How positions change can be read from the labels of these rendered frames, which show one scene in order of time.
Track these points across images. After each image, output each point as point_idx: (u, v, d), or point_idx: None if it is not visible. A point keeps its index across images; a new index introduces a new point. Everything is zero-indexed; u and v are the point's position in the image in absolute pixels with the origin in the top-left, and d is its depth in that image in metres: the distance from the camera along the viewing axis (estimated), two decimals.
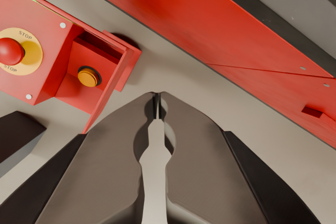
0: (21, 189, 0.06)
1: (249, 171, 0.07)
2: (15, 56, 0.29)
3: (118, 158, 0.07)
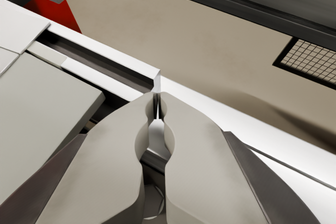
0: (21, 189, 0.06)
1: (249, 171, 0.07)
2: None
3: (119, 158, 0.07)
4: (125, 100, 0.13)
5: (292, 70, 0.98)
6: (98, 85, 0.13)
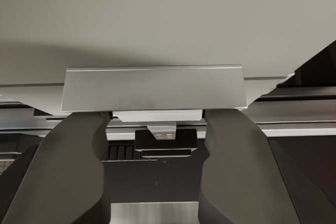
0: None
1: (294, 186, 0.06)
2: None
3: (78, 162, 0.07)
4: (41, 114, 0.20)
5: None
6: (61, 115, 0.20)
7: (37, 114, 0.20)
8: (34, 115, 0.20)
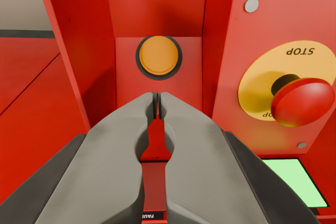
0: (21, 189, 0.06)
1: (249, 171, 0.07)
2: (285, 111, 0.13)
3: (118, 158, 0.07)
4: None
5: None
6: None
7: None
8: None
